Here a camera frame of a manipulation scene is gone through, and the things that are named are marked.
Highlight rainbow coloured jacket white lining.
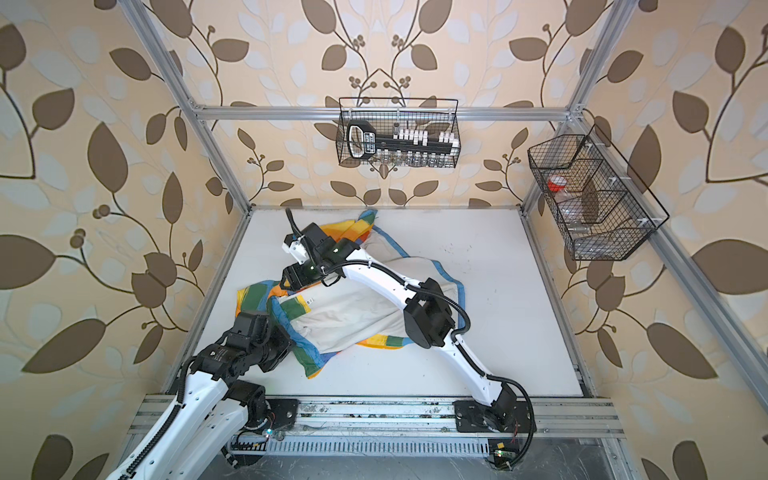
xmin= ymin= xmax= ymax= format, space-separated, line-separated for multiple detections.
xmin=235 ymin=209 xmax=465 ymax=379

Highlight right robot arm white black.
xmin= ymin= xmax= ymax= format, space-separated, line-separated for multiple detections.
xmin=283 ymin=220 xmax=536 ymax=440

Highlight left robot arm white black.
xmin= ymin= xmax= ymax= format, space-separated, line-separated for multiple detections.
xmin=108 ymin=312 xmax=299 ymax=479

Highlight black white tool in basket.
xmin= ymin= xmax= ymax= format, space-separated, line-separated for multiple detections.
xmin=341 ymin=120 xmax=461 ymax=163

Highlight red lidded clear container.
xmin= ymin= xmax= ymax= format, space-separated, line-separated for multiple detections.
xmin=546 ymin=174 xmax=568 ymax=194

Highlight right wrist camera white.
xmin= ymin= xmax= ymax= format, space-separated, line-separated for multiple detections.
xmin=282 ymin=234 xmax=310 ymax=264

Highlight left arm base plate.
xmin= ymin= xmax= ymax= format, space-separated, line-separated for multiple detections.
xmin=244 ymin=398 xmax=300 ymax=434

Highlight left base cable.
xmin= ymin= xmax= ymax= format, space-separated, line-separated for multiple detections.
xmin=224 ymin=431 xmax=283 ymax=469

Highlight base cable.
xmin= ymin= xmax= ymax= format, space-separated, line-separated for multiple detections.
xmin=224 ymin=431 xmax=283 ymax=469
xmin=488 ymin=383 xmax=537 ymax=470

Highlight black wire basket back wall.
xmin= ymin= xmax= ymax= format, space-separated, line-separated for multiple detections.
xmin=335 ymin=95 xmax=462 ymax=169

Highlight black wire basket wall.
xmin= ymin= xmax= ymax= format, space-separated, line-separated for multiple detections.
xmin=335 ymin=95 xmax=462 ymax=169
xmin=527 ymin=125 xmax=669 ymax=261

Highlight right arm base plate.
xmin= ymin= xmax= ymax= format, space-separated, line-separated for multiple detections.
xmin=453 ymin=400 xmax=537 ymax=435

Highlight right base cable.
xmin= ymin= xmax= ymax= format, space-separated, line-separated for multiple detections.
xmin=488 ymin=383 xmax=537 ymax=470

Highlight black wire basket right wall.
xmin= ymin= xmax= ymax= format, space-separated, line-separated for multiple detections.
xmin=527 ymin=125 xmax=669 ymax=261

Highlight aluminium frame rails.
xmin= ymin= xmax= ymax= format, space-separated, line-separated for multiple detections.
xmin=122 ymin=1 xmax=767 ymax=479

